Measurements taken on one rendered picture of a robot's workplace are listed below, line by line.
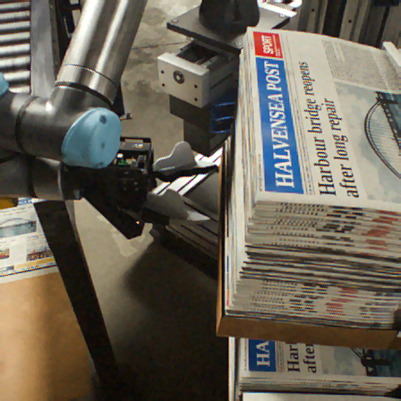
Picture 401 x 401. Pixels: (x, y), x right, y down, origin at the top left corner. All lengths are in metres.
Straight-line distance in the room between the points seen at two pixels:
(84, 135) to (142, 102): 1.86
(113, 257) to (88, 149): 1.17
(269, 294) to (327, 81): 0.23
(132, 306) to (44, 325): 0.28
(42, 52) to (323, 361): 0.92
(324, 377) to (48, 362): 1.10
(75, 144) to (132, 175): 0.11
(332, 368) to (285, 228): 0.23
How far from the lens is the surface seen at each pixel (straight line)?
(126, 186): 0.66
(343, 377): 0.57
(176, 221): 0.64
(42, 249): 1.79
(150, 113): 2.34
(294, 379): 0.56
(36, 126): 0.60
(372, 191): 0.40
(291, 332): 0.53
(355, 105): 0.50
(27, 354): 1.57
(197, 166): 0.71
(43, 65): 1.14
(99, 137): 0.56
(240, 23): 1.18
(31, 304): 1.66
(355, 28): 1.15
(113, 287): 1.63
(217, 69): 1.15
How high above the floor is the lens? 1.33
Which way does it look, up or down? 46 degrees down
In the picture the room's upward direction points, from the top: straight up
